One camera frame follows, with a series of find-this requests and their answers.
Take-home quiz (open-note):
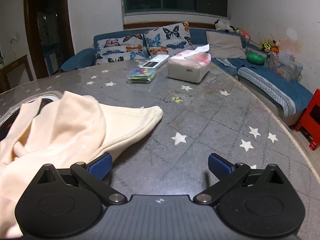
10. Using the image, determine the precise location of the white remote control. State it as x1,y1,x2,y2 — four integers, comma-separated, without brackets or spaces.
141,55,170,69

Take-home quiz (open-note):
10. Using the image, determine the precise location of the clear box of coloured items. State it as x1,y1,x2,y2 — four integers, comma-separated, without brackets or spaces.
127,68,157,83

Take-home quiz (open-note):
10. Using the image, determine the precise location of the clear plastic storage box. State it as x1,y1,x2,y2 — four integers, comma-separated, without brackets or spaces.
268,51,303,82

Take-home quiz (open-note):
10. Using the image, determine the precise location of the butterfly pillow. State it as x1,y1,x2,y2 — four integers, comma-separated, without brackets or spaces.
95,34,150,65
144,22,194,56

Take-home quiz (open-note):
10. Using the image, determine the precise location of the round induction hotplate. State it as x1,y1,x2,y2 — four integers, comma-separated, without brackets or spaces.
1,90,62,140

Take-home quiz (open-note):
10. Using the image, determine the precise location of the yellow orange toy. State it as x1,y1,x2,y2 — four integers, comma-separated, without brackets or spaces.
259,40,279,53

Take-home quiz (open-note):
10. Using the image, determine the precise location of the left butterfly pillow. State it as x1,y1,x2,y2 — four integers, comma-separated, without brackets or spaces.
95,34,150,65

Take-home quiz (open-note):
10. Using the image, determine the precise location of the red plastic stool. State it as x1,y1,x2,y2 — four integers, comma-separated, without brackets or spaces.
295,89,320,151

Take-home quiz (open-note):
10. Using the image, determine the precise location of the wooden side table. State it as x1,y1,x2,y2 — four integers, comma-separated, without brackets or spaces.
1,55,34,93

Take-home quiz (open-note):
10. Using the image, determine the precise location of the black white plush toy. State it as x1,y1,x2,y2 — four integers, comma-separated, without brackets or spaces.
214,20,235,33

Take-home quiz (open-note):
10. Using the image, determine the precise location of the right butterfly pillow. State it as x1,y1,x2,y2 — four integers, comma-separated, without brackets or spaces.
144,22,194,56

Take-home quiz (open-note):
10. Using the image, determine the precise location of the white tissue box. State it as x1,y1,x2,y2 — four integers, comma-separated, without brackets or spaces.
168,44,212,83

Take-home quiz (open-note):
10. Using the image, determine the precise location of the blue corner sofa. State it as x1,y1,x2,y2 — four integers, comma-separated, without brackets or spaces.
60,29,312,126

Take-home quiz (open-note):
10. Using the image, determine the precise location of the dark wooden doorway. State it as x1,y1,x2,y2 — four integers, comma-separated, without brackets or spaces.
23,0,74,79

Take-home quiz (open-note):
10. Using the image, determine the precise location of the grey cushion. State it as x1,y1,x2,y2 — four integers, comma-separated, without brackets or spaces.
206,31,246,59

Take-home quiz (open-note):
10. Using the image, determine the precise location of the green bowl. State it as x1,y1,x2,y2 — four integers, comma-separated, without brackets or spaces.
246,53,266,65

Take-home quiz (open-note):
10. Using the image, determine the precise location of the cream sweatshirt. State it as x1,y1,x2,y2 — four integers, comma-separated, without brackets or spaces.
1,92,163,238

